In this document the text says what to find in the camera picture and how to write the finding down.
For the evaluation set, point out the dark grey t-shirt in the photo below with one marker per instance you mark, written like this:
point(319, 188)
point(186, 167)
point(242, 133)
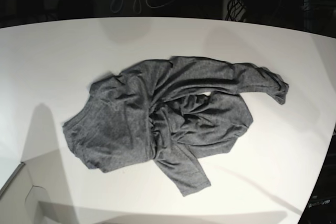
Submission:
point(172, 112)

